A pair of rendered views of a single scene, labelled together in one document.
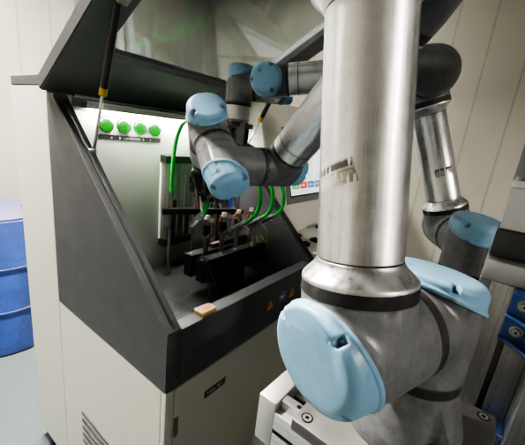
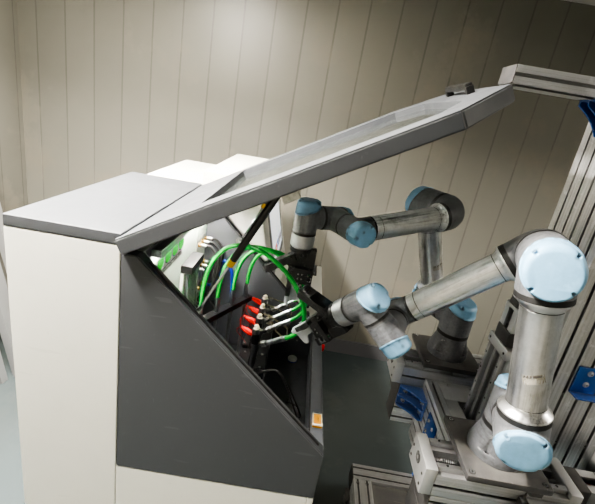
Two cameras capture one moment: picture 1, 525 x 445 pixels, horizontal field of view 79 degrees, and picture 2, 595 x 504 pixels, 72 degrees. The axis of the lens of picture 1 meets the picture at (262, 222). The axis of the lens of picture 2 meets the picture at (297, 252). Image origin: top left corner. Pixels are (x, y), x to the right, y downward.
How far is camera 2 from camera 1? 0.94 m
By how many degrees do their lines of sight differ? 35
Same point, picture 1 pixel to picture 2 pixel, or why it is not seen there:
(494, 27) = (389, 72)
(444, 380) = not seen: hidden behind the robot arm
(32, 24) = not seen: outside the picture
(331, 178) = (532, 381)
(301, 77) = (386, 232)
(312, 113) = (450, 300)
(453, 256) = (453, 328)
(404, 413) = not seen: hidden behind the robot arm
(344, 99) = (543, 353)
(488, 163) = (386, 190)
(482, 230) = (470, 311)
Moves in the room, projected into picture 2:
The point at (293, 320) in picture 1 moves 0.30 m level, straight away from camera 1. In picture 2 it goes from (516, 440) to (425, 360)
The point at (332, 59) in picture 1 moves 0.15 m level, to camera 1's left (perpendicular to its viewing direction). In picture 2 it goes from (538, 336) to (498, 349)
